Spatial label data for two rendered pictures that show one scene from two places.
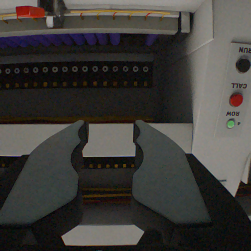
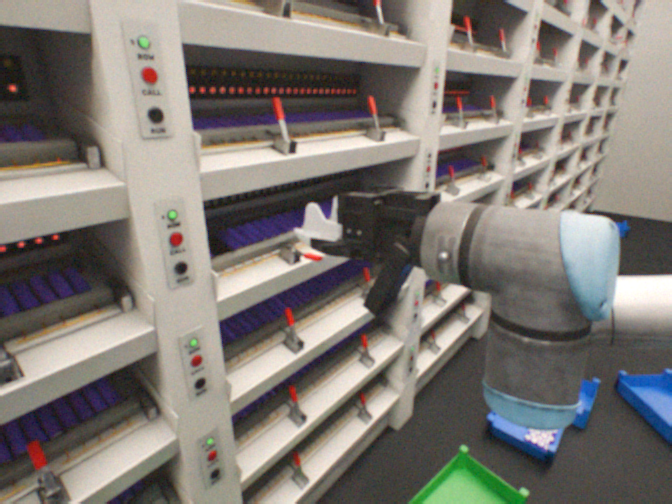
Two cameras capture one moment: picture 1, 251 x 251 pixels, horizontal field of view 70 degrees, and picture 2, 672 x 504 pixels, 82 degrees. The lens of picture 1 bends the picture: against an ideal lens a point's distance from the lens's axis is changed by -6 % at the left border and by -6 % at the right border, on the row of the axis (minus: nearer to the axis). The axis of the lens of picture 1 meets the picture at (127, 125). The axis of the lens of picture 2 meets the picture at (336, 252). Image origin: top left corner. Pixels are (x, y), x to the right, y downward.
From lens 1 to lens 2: 52 cm
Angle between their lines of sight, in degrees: 68
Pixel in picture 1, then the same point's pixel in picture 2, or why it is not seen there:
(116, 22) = (249, 256)
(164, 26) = (218, 265)
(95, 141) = (272, 173)
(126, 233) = (238, 33)
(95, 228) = (268, 46)
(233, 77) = (185, 255)
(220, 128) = (180, 207)
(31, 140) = (310, 167)
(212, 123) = (189, 210)
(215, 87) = (196, 242)
